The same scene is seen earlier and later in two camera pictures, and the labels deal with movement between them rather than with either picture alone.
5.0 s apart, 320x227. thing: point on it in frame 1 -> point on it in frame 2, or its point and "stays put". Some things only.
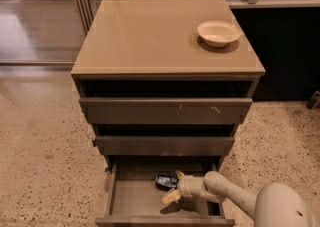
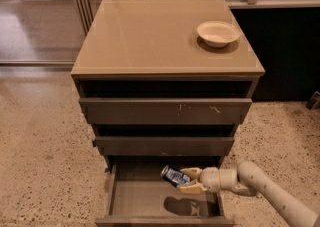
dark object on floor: x=314 y=102 stays put
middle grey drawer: x=164 y=140 stays put
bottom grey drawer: x=134 y=200 stays put
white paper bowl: x=218 y=33 stays put
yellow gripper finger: x=179 y=174 -> x=193 y=172
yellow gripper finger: x=172 y=197 -> x=194 y=189
